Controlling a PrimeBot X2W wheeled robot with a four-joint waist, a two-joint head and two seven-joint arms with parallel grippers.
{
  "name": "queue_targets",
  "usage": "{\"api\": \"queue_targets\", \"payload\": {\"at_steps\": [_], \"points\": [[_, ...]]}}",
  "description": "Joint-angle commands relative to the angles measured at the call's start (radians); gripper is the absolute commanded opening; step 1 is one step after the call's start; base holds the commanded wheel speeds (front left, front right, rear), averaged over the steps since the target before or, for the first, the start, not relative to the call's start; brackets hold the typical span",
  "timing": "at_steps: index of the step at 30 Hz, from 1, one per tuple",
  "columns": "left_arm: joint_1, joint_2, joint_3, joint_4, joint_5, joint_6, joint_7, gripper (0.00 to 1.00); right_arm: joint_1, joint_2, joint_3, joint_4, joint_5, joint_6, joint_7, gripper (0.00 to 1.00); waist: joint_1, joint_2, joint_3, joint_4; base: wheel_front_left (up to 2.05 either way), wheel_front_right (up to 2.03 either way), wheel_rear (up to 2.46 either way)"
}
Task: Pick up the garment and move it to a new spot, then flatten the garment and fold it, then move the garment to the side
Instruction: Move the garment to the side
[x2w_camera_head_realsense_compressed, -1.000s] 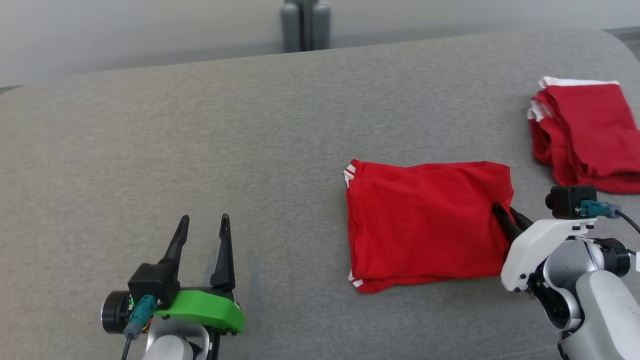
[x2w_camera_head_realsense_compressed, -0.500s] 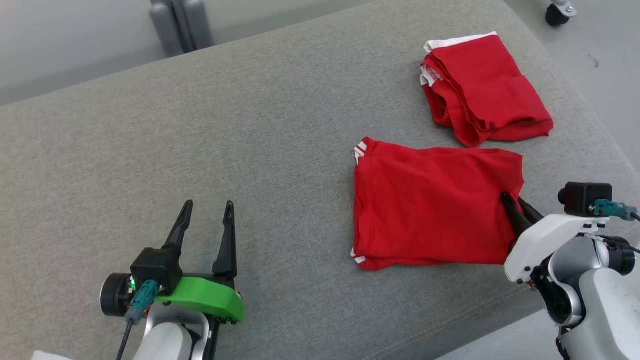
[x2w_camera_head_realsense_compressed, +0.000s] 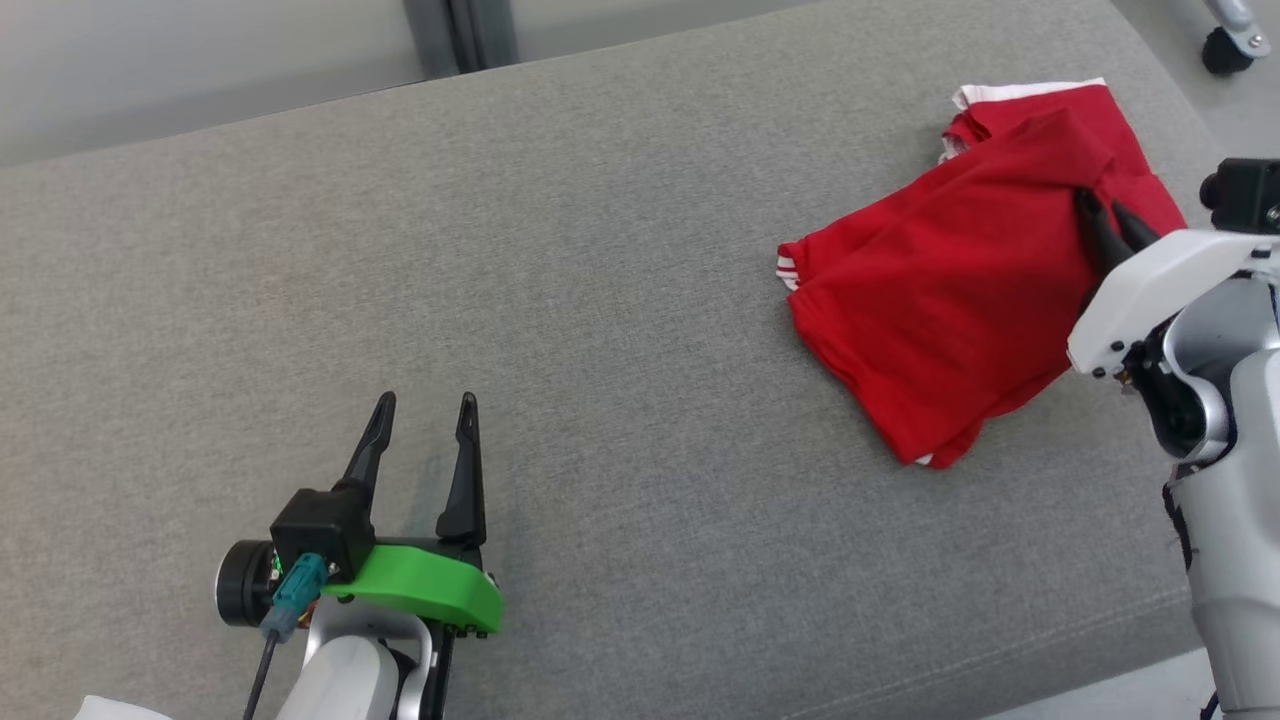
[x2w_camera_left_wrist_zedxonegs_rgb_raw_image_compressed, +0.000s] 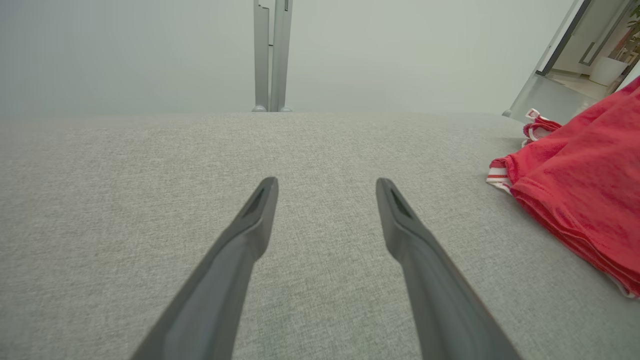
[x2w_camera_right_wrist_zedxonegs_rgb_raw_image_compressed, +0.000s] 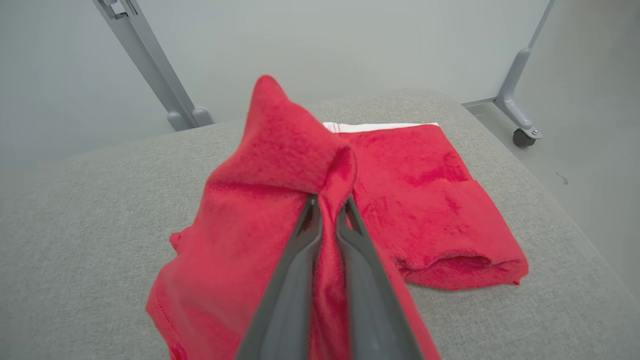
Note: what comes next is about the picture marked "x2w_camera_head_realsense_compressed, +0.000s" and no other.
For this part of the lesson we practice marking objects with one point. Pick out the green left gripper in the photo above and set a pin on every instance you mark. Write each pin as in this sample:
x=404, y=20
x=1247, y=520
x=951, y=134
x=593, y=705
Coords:
x=430, y=585

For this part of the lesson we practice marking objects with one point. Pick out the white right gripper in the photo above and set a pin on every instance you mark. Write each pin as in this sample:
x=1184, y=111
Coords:
x=1150, y=290

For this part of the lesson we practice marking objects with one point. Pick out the red shorts with white stripe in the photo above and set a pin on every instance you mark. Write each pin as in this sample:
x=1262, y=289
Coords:
x=1085, y=108

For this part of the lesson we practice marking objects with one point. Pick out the red white basketball jersey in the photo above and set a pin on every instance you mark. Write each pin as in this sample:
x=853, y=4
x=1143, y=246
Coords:
x=940, y=300

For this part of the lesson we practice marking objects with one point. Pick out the black left wrist motor cylinder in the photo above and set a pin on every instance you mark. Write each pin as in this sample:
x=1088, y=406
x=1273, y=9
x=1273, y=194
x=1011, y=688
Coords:
x=240, y=585

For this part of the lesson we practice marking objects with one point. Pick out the metal leg with black caster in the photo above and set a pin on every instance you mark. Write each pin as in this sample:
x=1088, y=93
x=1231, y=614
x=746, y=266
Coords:
x=1228, y=45

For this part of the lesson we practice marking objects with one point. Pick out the grey fabric sofa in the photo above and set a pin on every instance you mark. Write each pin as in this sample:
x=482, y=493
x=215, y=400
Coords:
x=500, y=250

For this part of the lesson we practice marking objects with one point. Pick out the white robot torso shell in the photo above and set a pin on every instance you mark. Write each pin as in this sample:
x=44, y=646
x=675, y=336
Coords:
x=120, y=710

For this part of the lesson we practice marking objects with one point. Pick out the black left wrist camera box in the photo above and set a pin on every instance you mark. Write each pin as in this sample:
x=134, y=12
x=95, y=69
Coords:
x=320, y=530

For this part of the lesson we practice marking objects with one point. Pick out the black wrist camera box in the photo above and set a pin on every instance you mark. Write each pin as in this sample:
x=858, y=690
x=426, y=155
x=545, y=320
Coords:
x=320, y=530
x=1245, y=195

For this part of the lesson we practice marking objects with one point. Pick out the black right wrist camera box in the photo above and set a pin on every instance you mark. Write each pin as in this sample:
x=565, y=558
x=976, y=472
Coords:
x=1245, y=195

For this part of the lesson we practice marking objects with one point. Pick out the grey partition post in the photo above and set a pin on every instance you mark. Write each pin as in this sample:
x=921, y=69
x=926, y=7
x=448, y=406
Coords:
x=460, y=35

